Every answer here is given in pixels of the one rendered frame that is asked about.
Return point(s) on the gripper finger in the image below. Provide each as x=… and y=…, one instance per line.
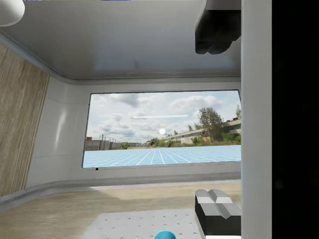
x=219, y=219
x=216, y=32

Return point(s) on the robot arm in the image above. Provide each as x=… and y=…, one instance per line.
x=10, y=11

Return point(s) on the blue mug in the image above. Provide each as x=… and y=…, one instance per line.
x=165, y=235

